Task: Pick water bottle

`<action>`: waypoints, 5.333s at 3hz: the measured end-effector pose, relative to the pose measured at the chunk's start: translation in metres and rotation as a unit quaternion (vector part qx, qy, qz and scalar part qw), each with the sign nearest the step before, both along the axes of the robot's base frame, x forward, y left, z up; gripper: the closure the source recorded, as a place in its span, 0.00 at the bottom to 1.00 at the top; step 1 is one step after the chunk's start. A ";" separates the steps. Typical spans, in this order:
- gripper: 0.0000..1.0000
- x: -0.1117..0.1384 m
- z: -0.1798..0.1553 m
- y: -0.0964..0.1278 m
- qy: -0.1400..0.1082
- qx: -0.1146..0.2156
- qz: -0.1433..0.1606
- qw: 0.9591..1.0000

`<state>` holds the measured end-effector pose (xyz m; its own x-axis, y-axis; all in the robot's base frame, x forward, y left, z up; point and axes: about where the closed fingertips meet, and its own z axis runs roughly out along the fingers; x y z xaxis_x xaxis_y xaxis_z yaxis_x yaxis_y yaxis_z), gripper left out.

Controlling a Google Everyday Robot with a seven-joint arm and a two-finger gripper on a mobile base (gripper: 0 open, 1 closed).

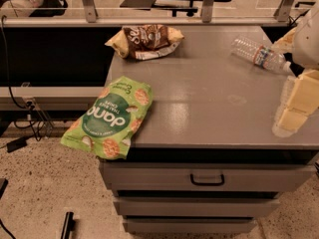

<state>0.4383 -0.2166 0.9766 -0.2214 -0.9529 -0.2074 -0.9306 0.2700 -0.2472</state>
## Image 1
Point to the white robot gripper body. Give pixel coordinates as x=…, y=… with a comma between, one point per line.
x=308, y=42

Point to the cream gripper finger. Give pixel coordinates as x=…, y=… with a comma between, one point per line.
x=299, y=100
x=285, y=43

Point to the clear plastic water bottle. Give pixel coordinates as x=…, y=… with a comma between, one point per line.
x=260, y=55

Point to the grey drawer cabinet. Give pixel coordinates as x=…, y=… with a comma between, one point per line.
x=212, y=114

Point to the brown yellow snack bag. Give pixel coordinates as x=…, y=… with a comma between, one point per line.
x=145, y=42

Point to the green rice chips bag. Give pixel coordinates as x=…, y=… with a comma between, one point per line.
x=107, y=127

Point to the black power adapter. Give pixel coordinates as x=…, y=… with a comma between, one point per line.
x=16, y=144

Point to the metal railing frame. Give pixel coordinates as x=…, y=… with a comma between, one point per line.
x=99, y=12

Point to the black drawer handle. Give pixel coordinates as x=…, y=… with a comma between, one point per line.
x=210, y=180

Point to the black floor bracket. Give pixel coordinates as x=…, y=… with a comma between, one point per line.
x=68, y=225

